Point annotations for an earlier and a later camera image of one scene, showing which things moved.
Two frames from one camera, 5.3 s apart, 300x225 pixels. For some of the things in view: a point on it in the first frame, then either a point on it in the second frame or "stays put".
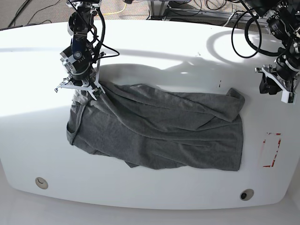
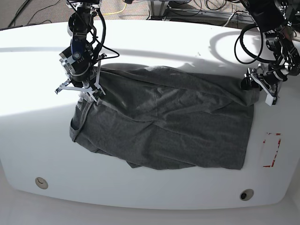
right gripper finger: (268, 86) -> (246, 83)
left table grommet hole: (41, 183) stays put
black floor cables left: (20, 11) stays put
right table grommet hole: (246, 194) stays put
